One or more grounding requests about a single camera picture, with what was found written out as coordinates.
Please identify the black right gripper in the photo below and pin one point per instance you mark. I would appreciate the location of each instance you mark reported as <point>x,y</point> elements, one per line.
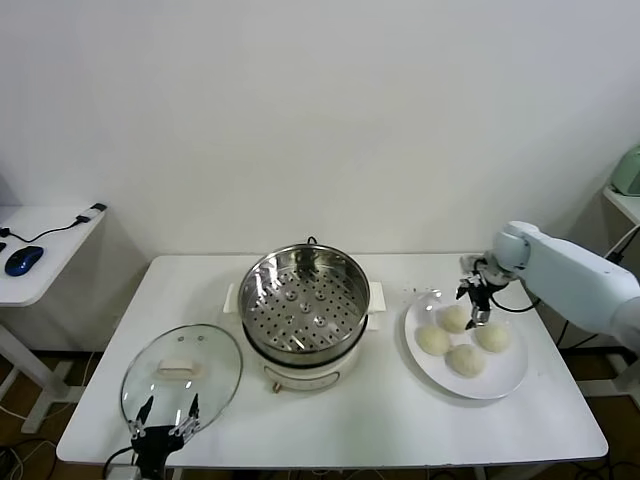
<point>484,290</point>

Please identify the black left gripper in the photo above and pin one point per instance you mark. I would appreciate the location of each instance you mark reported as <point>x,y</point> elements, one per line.
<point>152,445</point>

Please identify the white steamed baozi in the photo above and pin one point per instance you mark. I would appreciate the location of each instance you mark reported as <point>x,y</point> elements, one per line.
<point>493,337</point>
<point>451,320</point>
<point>433,341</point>
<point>466,361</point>

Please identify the round glass pot lid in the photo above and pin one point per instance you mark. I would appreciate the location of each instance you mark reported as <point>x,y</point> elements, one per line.
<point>175,370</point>

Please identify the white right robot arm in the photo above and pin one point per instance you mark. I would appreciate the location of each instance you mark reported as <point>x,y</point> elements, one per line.
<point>575,280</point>

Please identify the stainless steel steamer basket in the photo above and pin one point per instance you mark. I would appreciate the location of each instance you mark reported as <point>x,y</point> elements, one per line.
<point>300,300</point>

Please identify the white round plate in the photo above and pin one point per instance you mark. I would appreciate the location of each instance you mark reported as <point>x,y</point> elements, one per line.
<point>470,387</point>

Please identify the white electric cooker pot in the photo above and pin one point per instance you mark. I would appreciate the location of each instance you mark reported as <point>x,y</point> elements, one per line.
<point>300,372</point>

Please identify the white side table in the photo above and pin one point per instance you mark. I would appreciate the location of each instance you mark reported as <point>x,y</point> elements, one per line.
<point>50,260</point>

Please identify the pale green appliance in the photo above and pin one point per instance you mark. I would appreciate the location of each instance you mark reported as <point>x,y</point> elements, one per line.
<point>630,172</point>

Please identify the blue computer mouse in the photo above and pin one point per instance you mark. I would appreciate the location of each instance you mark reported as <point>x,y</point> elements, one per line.
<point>22,261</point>

